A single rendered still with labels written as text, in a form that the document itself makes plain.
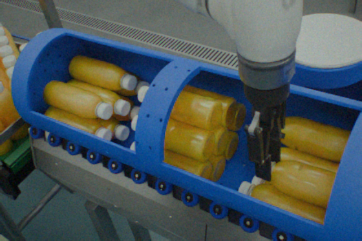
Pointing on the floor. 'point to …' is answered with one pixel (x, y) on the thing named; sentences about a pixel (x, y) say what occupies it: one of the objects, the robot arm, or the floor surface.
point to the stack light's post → (50, 11)
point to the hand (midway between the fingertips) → (267, 158)
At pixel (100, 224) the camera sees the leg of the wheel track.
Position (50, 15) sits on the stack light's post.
